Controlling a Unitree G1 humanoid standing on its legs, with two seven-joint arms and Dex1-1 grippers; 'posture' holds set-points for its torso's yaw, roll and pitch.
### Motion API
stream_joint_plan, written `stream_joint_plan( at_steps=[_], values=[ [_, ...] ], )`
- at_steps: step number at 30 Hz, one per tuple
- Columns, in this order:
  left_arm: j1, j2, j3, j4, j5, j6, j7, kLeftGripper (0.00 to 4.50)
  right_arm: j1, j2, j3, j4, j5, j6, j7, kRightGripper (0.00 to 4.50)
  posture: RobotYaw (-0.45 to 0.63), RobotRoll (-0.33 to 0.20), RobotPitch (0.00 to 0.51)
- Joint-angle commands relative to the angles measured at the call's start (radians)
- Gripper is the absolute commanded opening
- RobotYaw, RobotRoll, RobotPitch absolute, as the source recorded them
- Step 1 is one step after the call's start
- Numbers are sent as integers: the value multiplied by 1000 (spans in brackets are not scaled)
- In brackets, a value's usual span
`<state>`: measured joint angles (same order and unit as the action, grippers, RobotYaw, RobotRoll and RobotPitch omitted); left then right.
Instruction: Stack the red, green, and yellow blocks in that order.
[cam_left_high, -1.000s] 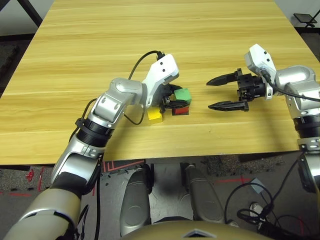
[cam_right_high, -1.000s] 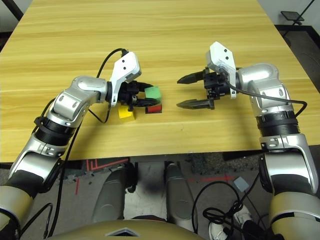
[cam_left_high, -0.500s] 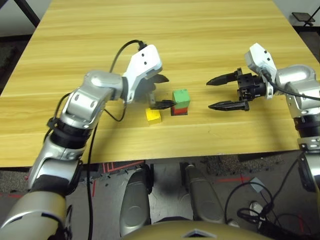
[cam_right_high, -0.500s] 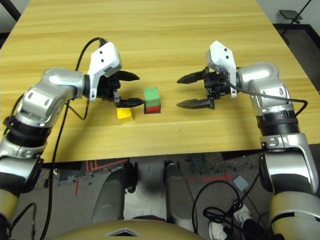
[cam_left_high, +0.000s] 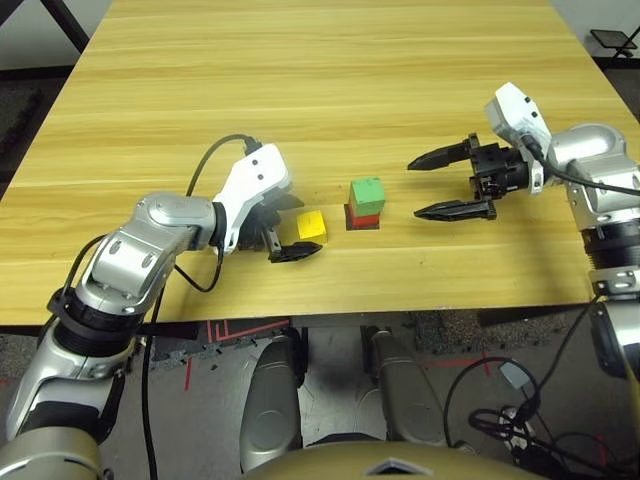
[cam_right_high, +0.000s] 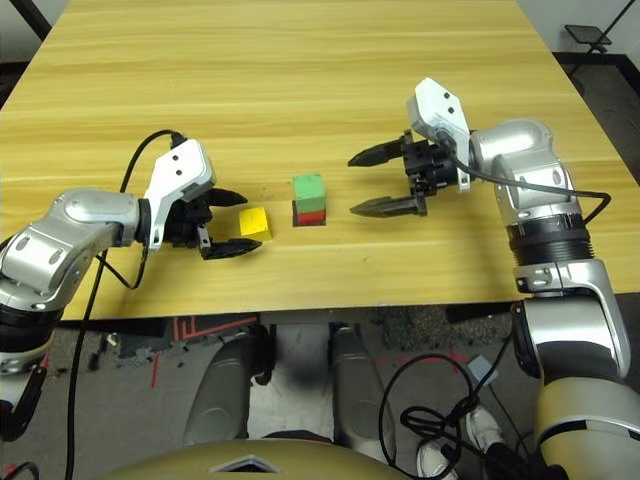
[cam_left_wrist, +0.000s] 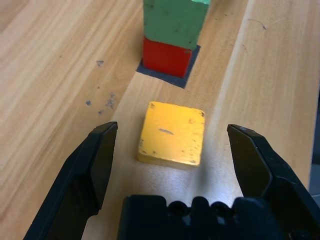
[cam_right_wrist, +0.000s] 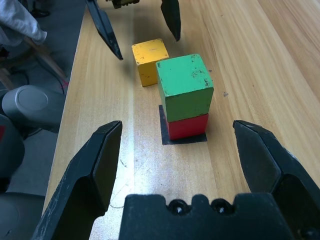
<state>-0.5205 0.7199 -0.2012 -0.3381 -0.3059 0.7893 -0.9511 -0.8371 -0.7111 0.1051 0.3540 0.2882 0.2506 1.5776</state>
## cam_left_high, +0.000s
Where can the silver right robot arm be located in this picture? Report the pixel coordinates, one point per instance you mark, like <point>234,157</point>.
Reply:
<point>590,150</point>

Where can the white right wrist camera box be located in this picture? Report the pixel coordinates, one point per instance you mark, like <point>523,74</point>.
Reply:
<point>510,112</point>

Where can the yellow cube block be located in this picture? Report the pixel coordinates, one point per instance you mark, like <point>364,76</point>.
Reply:
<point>311,227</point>

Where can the green cube block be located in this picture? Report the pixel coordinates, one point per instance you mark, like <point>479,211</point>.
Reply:
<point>367,195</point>

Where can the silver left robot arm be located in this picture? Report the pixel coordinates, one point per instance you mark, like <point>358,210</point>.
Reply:
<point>165,220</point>

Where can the black metal stand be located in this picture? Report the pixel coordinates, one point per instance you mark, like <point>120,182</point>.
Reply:
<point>612,37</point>

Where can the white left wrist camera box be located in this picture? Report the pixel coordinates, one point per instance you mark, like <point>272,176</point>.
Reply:
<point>252,175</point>

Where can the grey adapter box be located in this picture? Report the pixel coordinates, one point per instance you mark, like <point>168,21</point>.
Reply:
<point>515,376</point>

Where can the gold robot torso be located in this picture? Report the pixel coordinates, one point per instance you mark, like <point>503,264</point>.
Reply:
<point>325,465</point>

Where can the black table frame leg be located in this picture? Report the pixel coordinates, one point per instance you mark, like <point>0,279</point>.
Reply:
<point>65,22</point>

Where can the red cube block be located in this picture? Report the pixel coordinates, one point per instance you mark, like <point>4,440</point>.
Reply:
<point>362,220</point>
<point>362,228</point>

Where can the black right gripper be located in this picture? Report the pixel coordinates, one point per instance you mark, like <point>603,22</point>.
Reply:
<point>500,170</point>

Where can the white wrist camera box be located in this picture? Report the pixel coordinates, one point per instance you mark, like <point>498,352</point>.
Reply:
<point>252,175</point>
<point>510,112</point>

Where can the grey right robot leg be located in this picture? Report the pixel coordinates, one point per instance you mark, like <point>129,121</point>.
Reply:
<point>405,395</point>

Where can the grey left robot leg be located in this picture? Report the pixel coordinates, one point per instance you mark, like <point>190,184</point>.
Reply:
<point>270,400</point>

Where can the grey robot leg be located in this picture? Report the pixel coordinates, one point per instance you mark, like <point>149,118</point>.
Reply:
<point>405,395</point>
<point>270,400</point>

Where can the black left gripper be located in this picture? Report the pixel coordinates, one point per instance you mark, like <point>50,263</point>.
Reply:
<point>260,230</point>

